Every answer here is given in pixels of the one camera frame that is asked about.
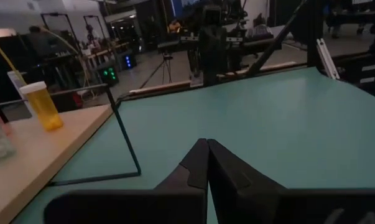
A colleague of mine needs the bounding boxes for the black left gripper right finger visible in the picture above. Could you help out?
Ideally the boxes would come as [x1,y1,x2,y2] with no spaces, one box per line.
[208,139,286,224]

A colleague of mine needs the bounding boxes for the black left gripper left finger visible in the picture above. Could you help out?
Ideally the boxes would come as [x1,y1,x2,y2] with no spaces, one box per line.
[154,139,210,192]

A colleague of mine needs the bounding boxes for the yellow medicine bottle white cap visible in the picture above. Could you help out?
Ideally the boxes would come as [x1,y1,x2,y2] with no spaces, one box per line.
[18,80,65,132]

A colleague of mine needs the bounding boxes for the pale green medicine bottle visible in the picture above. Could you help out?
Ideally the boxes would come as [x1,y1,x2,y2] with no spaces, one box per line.
[0,118,17,164]

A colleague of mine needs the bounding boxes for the light wood shelf board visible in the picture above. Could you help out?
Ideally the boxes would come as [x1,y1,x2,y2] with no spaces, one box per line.
[0,104,113,224]

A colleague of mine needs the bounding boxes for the light wood side panel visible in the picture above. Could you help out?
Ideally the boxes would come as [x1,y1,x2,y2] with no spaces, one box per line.
[129,60,297,96]

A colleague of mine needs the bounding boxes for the black box blue lights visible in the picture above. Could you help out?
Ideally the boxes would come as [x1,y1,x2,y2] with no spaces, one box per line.
[121,52,138,71]

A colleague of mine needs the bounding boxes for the computer with green lights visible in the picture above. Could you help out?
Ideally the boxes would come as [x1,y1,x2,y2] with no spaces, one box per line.
[95,60,120,87]

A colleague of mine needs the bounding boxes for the person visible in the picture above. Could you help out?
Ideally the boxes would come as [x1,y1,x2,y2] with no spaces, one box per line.
[27,25,53,60]
[252,14,274,40]

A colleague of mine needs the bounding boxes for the silver aluminium extrusion bar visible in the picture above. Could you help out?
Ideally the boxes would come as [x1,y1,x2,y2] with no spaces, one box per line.
[316,37,341,80]

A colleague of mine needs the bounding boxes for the black metal shelf frame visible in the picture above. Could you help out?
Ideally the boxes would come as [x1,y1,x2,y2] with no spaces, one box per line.
[0,83,142,187]

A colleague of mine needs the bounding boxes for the black camera tripod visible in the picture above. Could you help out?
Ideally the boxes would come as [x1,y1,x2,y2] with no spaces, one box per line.
[139,52,175,90]

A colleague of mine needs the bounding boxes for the black table frame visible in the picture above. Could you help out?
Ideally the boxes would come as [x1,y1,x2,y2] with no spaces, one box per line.
[248,0,375,100]

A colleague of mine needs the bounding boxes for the yellow hanging cable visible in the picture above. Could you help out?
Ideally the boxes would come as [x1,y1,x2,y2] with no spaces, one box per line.
[0,30,28,85]

